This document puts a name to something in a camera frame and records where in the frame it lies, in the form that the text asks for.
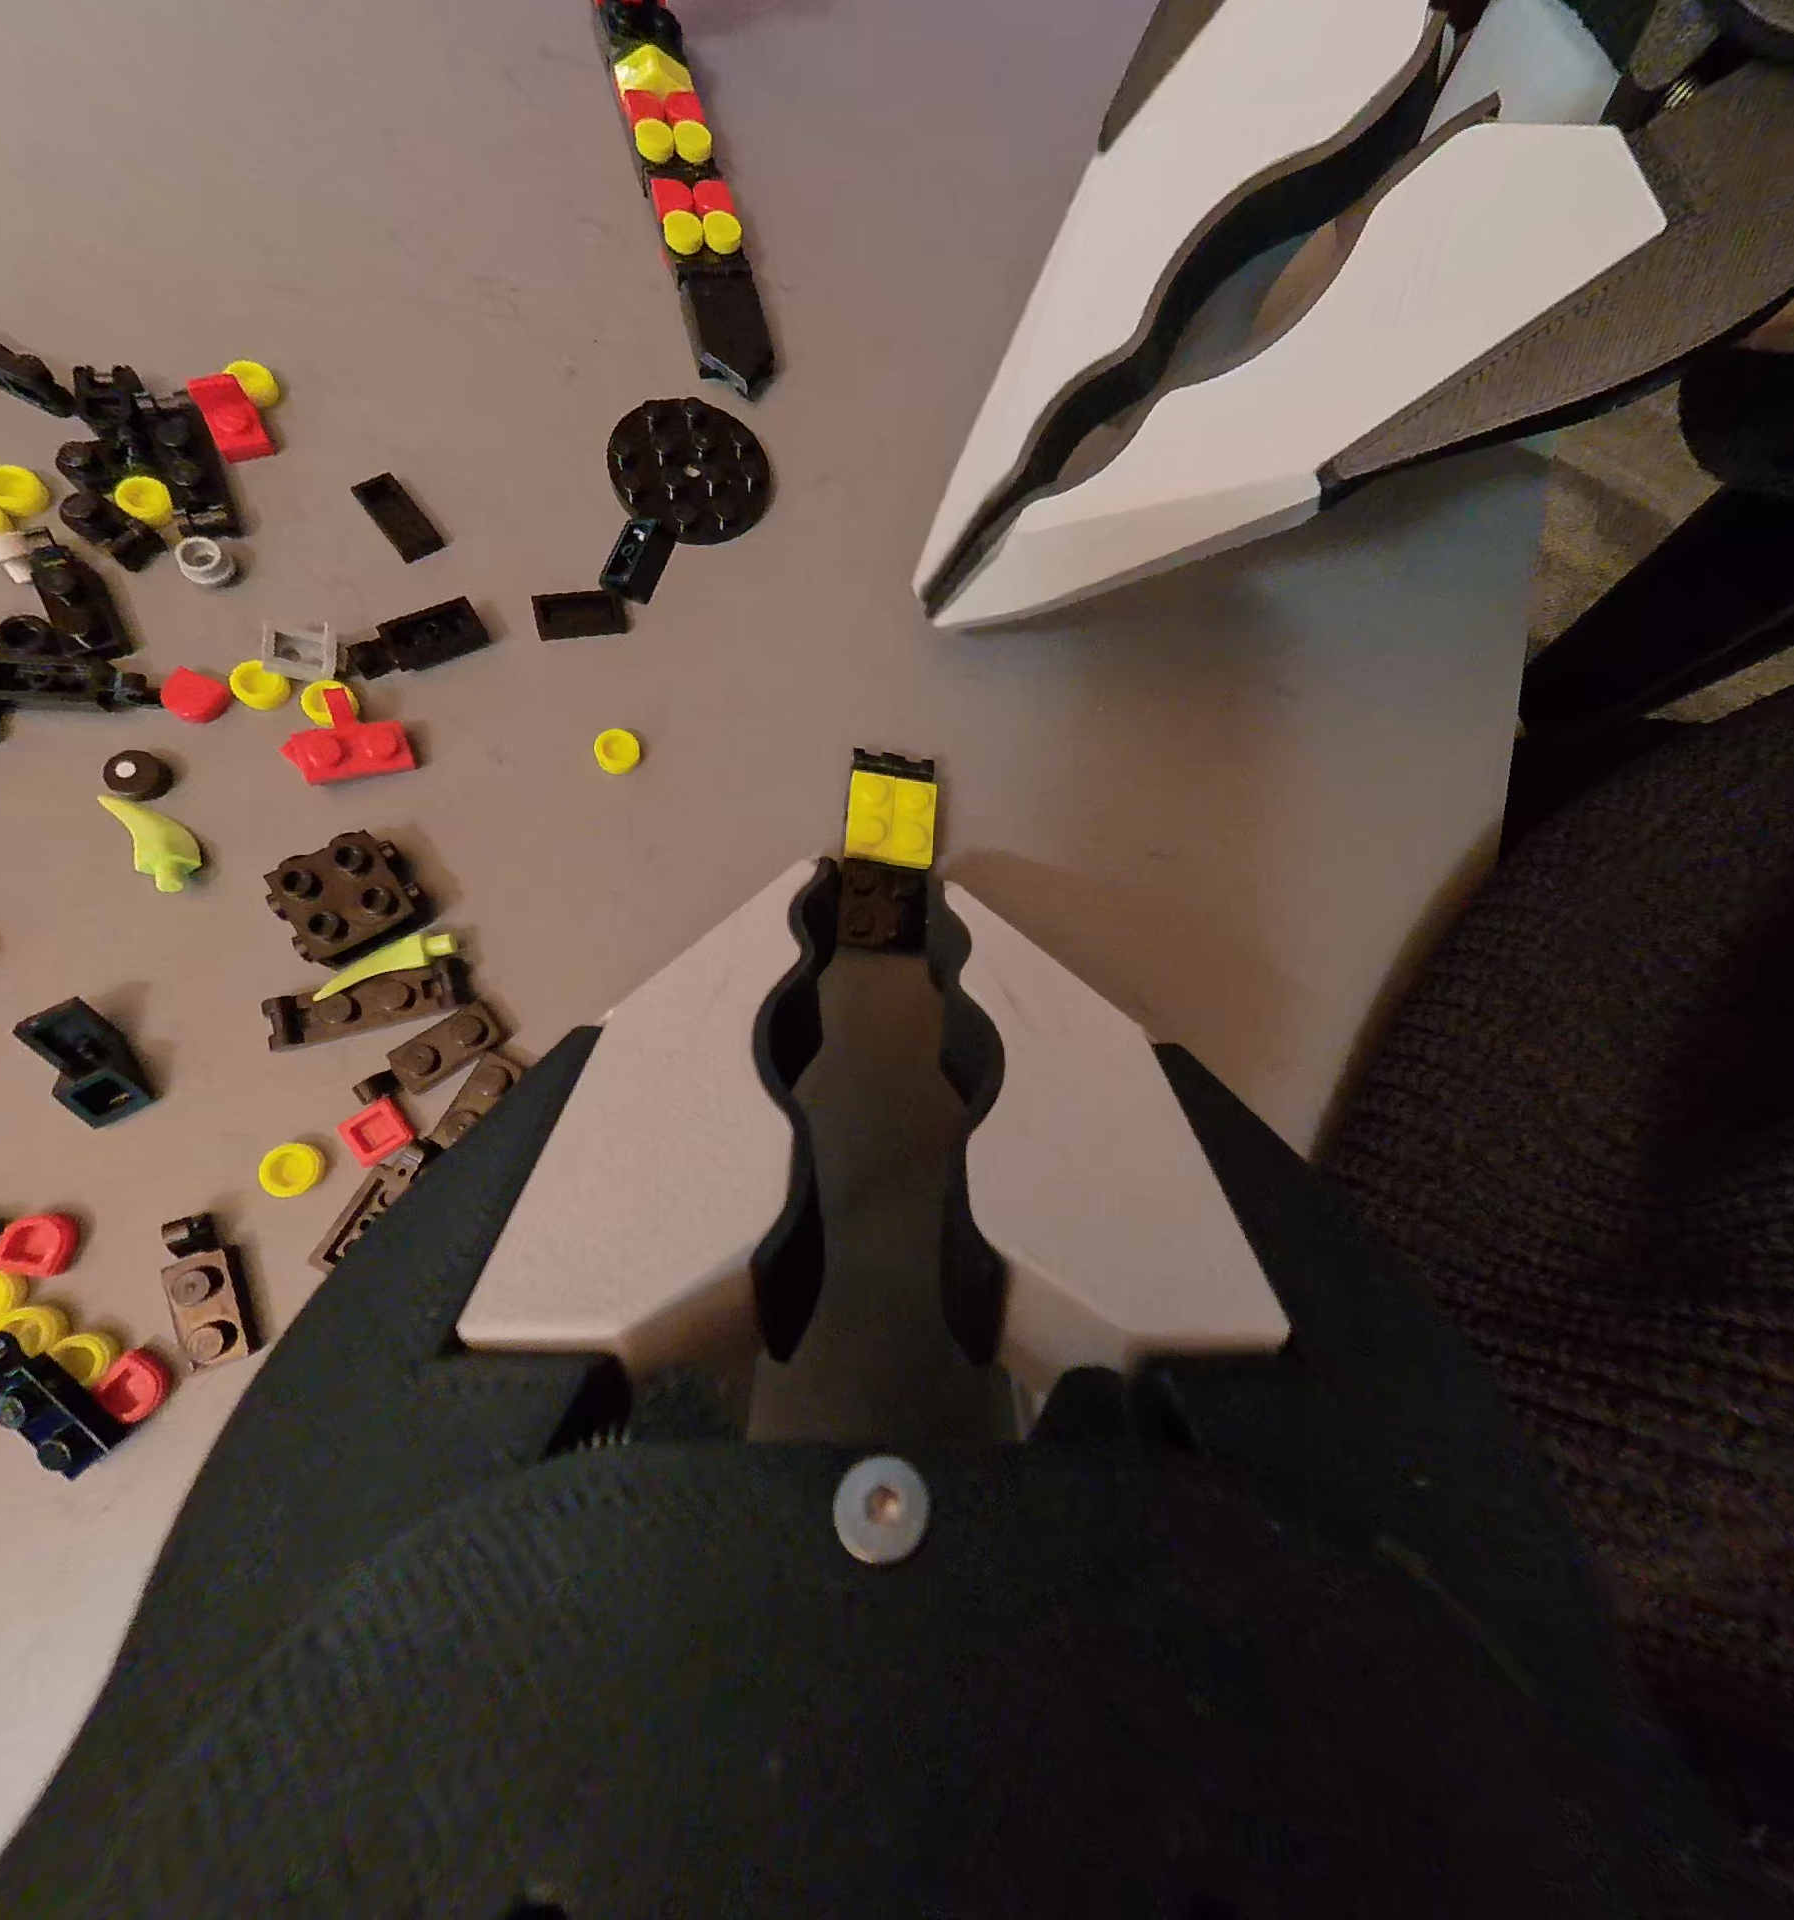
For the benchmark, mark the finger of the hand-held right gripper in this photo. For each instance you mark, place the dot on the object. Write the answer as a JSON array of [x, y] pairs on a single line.
[[1436, 330], [1077, 301]]

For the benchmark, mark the black red yellow lego assembly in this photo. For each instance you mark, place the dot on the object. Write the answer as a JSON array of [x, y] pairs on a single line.
[[724, 322]]

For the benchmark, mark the dark lego plate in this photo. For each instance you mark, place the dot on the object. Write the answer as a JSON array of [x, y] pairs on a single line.
[[883, 915]]

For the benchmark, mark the yellow lego brick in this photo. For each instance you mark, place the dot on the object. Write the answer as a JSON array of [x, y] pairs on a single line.
[[867, 819], [915, 823]]

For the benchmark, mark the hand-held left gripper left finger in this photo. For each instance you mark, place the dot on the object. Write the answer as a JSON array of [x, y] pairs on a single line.
[[626, 1201]]

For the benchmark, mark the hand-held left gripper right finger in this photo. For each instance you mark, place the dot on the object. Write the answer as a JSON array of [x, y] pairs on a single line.
[[1123, 1201]]

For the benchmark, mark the black round lego plate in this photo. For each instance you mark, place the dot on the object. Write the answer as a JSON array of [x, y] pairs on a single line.
[[686, 472]]

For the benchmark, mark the pile of lego pieces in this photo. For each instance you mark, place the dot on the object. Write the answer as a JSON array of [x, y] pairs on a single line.
[[351, 893]]

